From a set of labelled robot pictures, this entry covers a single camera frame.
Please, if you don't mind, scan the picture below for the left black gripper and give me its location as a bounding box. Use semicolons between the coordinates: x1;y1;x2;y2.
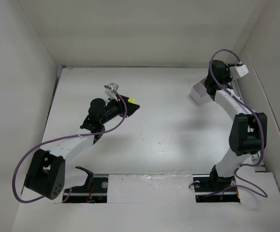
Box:
100;94;139;125

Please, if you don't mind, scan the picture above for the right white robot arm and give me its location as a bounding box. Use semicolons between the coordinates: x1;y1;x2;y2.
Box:
205;59;267;194

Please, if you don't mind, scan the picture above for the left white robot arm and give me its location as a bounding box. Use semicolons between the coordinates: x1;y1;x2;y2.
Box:
24;97;140;200

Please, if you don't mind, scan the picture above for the white three-compartment container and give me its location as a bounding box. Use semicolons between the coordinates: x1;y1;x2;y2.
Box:
190;80;211;105

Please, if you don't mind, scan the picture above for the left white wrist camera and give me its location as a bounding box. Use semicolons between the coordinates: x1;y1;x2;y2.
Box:
104;83;119;101

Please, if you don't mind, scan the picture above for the aluminium side rail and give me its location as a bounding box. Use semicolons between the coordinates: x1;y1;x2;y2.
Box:
224;89;267;166

